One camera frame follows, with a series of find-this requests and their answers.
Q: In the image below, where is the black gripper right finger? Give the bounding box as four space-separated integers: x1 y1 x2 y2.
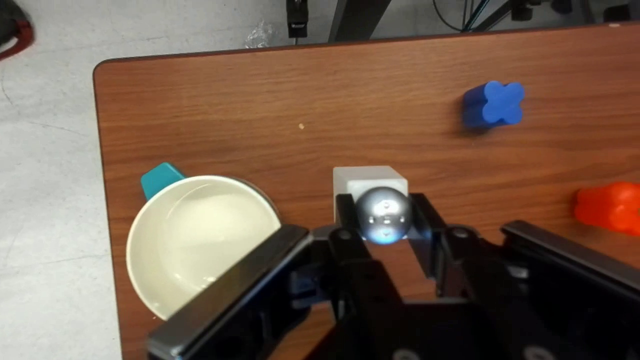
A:
408 193 449 280

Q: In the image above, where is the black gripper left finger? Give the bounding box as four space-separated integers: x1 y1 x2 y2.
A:
333 194 371 265

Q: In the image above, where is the silver shaker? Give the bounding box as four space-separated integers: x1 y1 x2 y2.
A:
355 186 411 247

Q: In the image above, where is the white block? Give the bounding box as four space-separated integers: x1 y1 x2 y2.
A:
332 167 410 218

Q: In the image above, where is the blue cross block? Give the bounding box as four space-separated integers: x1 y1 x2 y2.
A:
461 80 523 131

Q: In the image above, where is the orange toy block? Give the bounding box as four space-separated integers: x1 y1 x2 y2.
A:
574 182 640 237

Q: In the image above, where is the cream bowl teal handle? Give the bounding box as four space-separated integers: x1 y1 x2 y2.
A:
125 162 281 321

